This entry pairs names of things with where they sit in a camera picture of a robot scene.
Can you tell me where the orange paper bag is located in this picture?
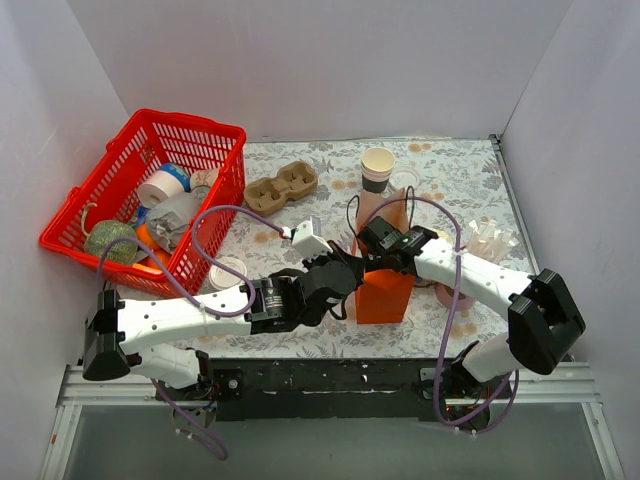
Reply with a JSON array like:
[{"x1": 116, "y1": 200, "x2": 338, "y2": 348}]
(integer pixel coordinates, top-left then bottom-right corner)
[{"x1": 346, "y1": 188, "x2": 415, "y2": 325}]

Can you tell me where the stack of paper cups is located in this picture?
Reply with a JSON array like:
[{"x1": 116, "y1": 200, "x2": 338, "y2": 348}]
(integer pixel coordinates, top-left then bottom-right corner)
[{"x1": 361, "y1": 147, "x2": 396, "y2": 194}]

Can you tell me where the cardboard cup carrier stack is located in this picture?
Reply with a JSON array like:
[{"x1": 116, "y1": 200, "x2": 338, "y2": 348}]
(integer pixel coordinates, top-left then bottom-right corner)
[{"x1": 243, "y1": 161, "x2": 318, "y2": 217}]

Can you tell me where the white plastic cup lid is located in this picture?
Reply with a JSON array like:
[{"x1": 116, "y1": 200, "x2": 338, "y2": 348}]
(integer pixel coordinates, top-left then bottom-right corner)
[{"x1": 209, "y1": 256, "x2": 247, "y2": 277}]

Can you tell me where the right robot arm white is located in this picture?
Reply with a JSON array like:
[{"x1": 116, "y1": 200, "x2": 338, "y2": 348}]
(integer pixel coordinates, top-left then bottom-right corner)
[{"x1": 357, "y1": 217, "x2": 586, "y2": 398}]

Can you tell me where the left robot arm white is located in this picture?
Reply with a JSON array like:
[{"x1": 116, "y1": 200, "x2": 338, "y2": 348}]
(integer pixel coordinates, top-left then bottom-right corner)
[{"x1": 83, "y1": 246, "x2": 365, "y2": 400}]

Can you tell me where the napkin filled paper tub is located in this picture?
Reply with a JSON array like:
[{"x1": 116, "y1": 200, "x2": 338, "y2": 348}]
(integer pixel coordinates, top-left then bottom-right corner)
[{"x1": 414, "y1": 276, "x2": 435, "y2": 288}]

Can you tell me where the pink cup holder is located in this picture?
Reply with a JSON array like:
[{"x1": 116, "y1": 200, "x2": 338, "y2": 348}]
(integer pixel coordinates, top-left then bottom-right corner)
[{"x1": 434, "y1": 282, "x2": 476, "y2": 310}]

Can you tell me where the floral table mat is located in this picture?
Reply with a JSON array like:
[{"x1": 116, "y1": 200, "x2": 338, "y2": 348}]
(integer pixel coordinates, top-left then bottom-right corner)
[{"x1": 92, "y1": 139, "x2": 559, "y2": 360}]

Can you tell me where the silver tin can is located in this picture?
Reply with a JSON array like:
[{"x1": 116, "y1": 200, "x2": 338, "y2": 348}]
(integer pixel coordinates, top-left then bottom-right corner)
[{"x1": 191, "y1": 185, "x2": 210, "y2": 200}]

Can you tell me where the beige printed pouch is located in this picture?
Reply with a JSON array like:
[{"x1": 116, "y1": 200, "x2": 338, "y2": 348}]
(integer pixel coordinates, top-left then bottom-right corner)
[{"x1": 190, "y1": 168, "x2": 219, "y2": 190}]

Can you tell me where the orange fruit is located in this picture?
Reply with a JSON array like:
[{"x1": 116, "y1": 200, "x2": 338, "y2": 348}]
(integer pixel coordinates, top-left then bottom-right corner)
[
  {"x1": 147, "y1": 249, "x2": 171, "y2": 270},
  {"x1": 136, "y1": 224, "x2": 160, "y2": 251}
]

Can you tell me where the grey crumpled paper bag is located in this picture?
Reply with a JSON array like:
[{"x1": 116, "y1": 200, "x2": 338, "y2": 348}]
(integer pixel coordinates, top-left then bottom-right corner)
[{"x1": 145, "y1": 192, "x2": 205, "y2": 253}]

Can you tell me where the toilet paper roll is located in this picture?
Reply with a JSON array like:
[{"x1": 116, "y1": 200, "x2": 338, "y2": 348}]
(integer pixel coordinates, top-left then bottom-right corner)
[{"x1": 136, "y1": 170, "x2": 184, "y2": 208}]

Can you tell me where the green netted melon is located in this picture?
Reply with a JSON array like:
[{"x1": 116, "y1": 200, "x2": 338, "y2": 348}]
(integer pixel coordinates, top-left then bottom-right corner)
[{"x1": 84, "y1": 220, "x2": 138, "y2": 265}]

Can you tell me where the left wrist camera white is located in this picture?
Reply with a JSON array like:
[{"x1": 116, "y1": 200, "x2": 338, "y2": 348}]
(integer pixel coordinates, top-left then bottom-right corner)
[{"x1": 282, "y1": 216, "x2": 332, "y2": 260}]

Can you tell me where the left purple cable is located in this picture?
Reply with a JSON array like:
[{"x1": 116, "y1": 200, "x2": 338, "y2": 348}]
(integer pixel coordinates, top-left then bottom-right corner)
[{"x1": 95, "y1": 205, "x2": 291, "y2": 461}]

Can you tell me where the purple cable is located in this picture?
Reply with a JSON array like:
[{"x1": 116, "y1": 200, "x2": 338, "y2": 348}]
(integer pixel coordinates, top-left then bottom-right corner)
[
  {"x1": 362, "y1": 195, "x2": 521, "y2": 435},
  {"x1": 95, "y1": 205, "x2": 291, "y2": 461}
]

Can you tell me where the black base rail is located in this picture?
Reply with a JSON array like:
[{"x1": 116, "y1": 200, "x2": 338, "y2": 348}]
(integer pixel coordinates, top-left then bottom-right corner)
[{"x1": 154, "y1": 357, "x2": 526, "y2": 421}]

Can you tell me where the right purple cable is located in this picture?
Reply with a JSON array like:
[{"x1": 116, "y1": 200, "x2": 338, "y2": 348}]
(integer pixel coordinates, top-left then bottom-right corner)
[{"x1": 362, "y1": 195, "x2": 521, "y2": 435}]

